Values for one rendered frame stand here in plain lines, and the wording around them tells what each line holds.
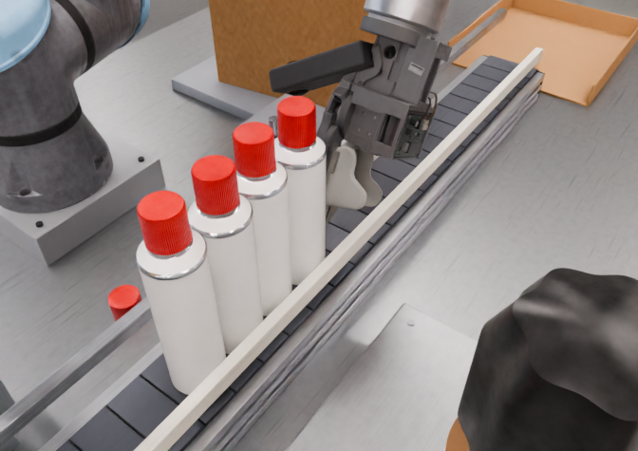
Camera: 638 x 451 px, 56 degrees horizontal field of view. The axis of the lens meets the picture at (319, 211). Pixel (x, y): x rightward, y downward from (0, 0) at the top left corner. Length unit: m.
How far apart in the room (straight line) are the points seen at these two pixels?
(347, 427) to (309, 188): 0.21
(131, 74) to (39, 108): 0.42
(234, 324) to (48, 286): 0.29
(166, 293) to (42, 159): 0.35
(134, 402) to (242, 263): 0.17
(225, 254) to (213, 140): 0.47
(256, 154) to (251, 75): 0.52
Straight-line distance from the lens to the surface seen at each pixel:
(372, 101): 0.56
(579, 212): 0.86
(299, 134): 0.51
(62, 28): 0.75
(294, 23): 0.90
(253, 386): 0.57
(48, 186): 0.77
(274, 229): 0.52
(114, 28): 0.81
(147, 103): 1.04
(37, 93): 0.73
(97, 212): 0.79
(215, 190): 0.44
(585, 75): 1.17
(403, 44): 0.58
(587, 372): 0.23
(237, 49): 0.98
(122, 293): 0.68
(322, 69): 0.60
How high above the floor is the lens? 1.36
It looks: 42 degrees down
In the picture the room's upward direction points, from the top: straight up
